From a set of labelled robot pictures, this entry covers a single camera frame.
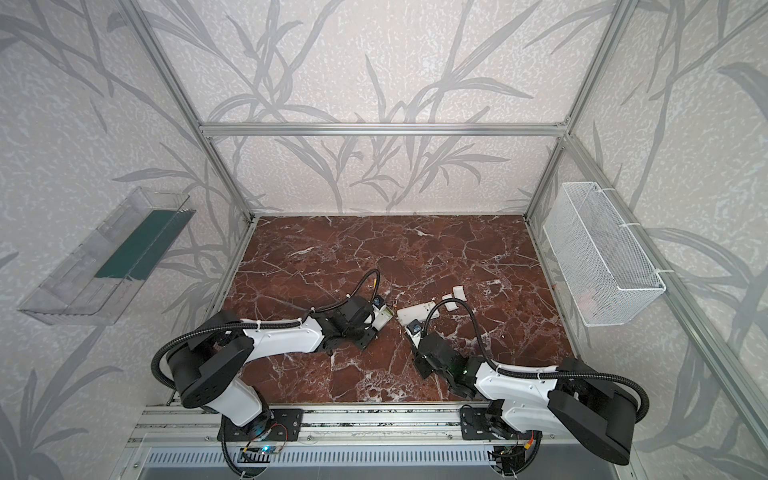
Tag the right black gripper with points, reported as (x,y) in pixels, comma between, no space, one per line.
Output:
(422,352)

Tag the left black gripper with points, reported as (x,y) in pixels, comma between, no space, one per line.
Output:
(365,327)

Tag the white remote control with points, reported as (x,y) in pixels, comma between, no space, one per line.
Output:
(419,312)
(381,317)

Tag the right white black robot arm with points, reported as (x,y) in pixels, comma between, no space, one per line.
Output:
(600,410)

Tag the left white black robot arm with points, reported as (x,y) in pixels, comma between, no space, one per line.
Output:
(204,366)

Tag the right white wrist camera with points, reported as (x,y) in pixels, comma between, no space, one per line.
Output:
(414,331)

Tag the aluminium mounting rail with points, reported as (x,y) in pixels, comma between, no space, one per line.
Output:
(332,424)

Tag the white wire mesh basket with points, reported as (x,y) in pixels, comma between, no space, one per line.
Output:
(608,274)

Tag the aluminium frame crossbar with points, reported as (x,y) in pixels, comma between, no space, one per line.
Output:
(382,129)

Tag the clear plastic wall bin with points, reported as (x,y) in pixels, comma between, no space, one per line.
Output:
(95,283)

